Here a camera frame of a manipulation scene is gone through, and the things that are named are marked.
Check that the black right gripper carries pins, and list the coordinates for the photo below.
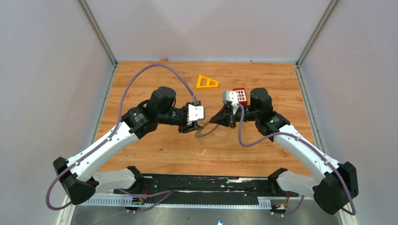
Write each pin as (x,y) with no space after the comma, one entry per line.
(225,117)

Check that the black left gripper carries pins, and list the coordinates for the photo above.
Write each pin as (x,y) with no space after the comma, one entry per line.
(188,126)

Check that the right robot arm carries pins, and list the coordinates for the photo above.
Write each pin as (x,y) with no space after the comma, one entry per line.
(333,185)

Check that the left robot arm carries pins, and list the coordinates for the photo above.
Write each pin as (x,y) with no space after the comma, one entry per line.
(79,175)

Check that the red toy window block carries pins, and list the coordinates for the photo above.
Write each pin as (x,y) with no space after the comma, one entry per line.
(241,95)

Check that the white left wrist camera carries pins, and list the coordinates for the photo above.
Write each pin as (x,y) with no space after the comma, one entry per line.
(195,113)

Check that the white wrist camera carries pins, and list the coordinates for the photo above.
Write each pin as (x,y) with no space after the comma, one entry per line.
(230,96)
(195,113)

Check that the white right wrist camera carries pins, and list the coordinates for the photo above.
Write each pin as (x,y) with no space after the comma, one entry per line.
(230,96)

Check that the yellow triangular toy frame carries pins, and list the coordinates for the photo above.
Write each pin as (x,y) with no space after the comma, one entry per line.
(204,82)

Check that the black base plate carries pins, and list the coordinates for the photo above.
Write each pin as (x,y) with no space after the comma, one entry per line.
(204,190)

